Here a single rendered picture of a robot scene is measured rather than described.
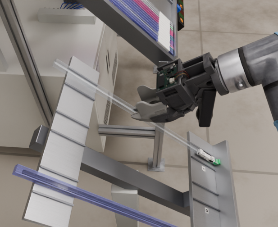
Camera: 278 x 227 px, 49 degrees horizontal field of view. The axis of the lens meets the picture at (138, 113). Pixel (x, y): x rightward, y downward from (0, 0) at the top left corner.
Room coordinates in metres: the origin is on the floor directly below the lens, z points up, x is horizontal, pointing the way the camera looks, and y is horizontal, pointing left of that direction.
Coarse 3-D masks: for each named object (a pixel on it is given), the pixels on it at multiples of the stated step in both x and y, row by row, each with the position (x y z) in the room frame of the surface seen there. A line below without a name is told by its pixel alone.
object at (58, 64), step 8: (56, 64) 0.42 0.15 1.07; (64, 64) 0.43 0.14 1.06; (64, 72) 0.42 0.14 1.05; (72, 72) 0.42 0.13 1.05; (80, 80) 0.42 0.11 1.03; (88, 80) 0.42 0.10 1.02; (96, 88) 0.41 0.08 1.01; (104, 88) 0.43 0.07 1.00; (104, 96) 0.41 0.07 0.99; (112, 96) 0.42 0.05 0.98; (120, 104) 0.41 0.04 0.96; (128, 104) 0.42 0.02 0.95; (128, 112) 0.41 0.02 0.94; (136, 112) 0.41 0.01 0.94; (160, 128) 0.41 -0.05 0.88; (168, 128) 0.42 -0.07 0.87; (168, 136) 0.40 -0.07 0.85; (176, 136) 0.41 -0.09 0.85; (184, 144) 0.40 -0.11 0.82; (192, 144) 0.41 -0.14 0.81; (200, 152) 0.40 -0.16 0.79; (216, 160) 0.40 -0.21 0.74
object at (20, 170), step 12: (24, 168) 0.21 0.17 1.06; (36, 180) 0.20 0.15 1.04; (48, 180) 0.20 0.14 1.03; (72, 192) 0.20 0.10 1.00; (84, 192) 0.20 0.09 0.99; (96, 204) 0.19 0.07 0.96; (108, 204) 0.20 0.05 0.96; (120, 204) 0.20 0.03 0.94; (132, 216) 0.19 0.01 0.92; (144, 216) 0.20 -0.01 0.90
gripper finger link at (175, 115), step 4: (168, 108) 0.39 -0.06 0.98; (168, 112) 0.38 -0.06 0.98; (172, 112) 0.37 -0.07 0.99; (176, 112) 0.37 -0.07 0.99; (180, 112) 0.37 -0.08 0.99; (156, 116) 0.38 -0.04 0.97; (160, 116) 0.38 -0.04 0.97; (164, 116) 0.37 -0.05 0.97; (168, 116) 0.37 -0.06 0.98; (172, 116) 0.37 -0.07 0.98; (176, 116) 0.37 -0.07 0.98; (180, 116) 0.37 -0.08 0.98; (152, 120) 0.38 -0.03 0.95; (156, 120) 0.38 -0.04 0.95; (160, 120) 0.37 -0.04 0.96; (164, 120) 0.37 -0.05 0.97; (168, 120) 0.37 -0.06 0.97; (172, 120) 0.36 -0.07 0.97
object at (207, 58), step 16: (176, 64) 0.43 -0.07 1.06; (192, 64) 0.42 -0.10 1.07; (208, 64) 0.40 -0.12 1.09; (160, 80) 0.41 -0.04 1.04; (176, 80) 0.39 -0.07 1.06; (192, 80) 0.39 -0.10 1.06; (208, 80) 0.39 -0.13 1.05; (160, 96) 0.38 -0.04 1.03; (176, 96) 0.38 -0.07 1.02; (192, 96) 0.39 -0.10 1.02
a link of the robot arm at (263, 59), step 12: (276, 36) 0.41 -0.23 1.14; (240, 48) 0.42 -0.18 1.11; (252, 48) 0.40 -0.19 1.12; (264, 48) 0.39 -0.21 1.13; (276, 48) 0.39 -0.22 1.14; (252, 60) 0.38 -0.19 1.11; (264, 60) 0.38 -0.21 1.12; (276, 60) 0.37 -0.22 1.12; (252, 72) 0.37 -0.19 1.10; (264, 72) 0.37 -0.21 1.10; (276, 72) 0.35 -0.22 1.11; (252, 84) 0.37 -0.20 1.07; (264, 84) 0.36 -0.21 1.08
